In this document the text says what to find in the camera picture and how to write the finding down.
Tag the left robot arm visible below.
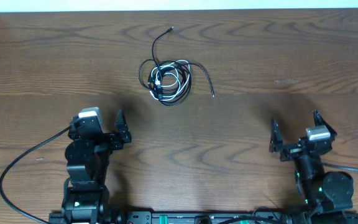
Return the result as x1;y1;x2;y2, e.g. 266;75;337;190
62;107;132;223

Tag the white USB cable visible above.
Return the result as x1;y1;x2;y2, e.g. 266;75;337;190
149;59;191;101

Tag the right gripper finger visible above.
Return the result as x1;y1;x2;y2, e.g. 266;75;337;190
269;119;283;152
313;110;337;136

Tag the black USB cable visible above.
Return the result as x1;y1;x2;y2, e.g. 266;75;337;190
137;59;216;107

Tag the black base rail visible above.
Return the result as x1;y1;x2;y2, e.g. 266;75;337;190
48;208;358;224

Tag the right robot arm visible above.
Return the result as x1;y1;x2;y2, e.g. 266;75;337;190
269;110;358;223

